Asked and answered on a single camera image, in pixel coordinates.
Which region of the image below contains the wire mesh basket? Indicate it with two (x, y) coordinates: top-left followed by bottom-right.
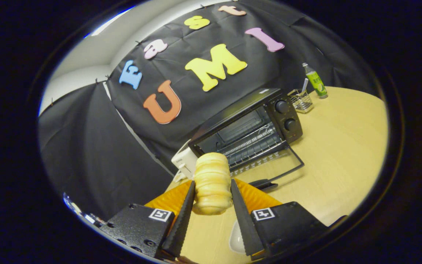
(287, 89), (314, 113)

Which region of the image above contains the white pop-up toaster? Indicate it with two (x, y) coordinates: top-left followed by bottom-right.
(171, 139), (199, 180)

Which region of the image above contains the black toaster oven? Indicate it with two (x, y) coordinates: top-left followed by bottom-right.
(188, 88), (305, 191)

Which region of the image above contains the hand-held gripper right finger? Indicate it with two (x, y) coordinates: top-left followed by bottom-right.
(230, 179), (346, 261)

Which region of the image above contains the yellow bread roll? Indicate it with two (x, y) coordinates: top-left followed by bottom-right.
(192, 152), (233, 216)

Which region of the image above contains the green drink bottle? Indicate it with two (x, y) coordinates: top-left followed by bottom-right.
(302, 62), (328, 99)

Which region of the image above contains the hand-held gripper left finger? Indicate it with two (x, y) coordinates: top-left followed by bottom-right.
(99, 180), (196, 259)

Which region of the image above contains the white rectangular plate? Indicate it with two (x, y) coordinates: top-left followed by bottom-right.
(229, 219), (246, 254)

